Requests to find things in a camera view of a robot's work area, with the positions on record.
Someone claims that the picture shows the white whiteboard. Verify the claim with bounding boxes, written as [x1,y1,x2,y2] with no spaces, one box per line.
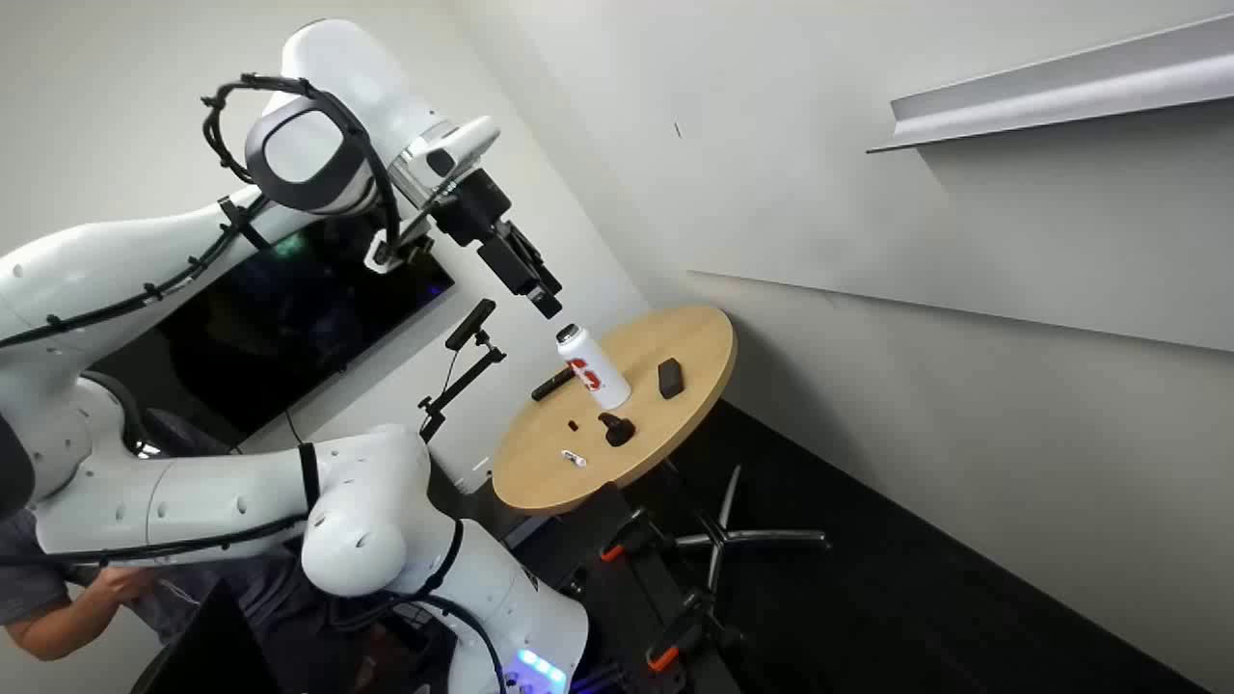
[686,91,1234,359]

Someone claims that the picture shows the person's right hand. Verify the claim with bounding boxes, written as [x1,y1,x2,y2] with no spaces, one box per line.
[91,562,164,617]

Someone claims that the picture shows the black laptop lid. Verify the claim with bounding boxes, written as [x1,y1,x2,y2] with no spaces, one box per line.
[133,576,281,694]

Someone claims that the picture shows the round wooden table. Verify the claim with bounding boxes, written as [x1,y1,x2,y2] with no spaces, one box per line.
[490,302,740,520]

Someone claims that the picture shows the black TV monitor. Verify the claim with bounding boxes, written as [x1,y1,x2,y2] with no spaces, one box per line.
[93,215,454,446]

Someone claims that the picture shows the white metal water bottle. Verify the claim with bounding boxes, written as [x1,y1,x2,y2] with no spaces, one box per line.
[551,320,638,415]

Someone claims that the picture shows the silver whiteboard tray holder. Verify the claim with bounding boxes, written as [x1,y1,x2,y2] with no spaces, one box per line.
[866,10,1234,159]

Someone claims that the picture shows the black office chair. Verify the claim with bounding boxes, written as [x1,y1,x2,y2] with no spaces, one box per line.
[673,458,837,599]

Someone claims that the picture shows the person's right forearm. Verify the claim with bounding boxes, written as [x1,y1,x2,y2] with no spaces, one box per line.
[0,589,115,668]

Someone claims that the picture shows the black camera on tripod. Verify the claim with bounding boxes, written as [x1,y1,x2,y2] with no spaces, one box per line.
[412,298,512,446]

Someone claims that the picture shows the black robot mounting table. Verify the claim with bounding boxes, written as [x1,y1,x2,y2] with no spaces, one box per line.
[512,485,750,694]

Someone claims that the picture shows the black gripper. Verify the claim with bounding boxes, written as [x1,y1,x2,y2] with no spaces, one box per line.
[427,167,570,325]

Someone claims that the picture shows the person in gray shirt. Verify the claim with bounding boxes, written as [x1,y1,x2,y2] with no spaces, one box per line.
[0,504,323,694]

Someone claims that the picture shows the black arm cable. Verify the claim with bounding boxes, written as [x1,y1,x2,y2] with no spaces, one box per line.
[0,73,427,359]

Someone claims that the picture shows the orange handled clamp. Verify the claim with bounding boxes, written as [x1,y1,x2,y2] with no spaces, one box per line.
[642,601,726,684]
[593,517,648,572]

